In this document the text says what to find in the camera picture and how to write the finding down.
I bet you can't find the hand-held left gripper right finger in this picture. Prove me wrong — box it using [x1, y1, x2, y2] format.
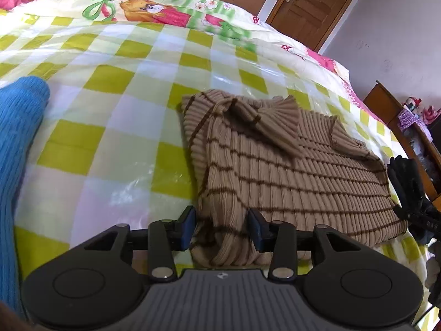
[247, 208, 359, 281]

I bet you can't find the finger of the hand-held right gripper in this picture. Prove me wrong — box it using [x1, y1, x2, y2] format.
[394, 204, 441, 232]

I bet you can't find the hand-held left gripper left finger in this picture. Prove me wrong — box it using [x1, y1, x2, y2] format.
[83, 205, 198, 281]

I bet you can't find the beige brown-striped ribbed sweater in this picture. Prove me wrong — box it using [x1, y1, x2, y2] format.
[179, 89, 409, 269]

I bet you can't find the black garment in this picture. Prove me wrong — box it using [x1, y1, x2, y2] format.
[386, 155, 435, 245]

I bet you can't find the purple patterned cloth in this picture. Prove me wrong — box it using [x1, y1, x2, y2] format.
[397, 108, 420, 129]

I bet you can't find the wooden shelf unit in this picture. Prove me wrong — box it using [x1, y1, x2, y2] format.
[362, 80, 441, 199]

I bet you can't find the checked cartoon print quilt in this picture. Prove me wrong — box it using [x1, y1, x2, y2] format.
[0, 0, 441, 318]

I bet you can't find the blue ribbed knit garment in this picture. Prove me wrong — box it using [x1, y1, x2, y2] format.
[0, 76, 51, 319]

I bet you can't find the wooden door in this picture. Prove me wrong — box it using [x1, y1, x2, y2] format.
[266, 0, 366, 53]

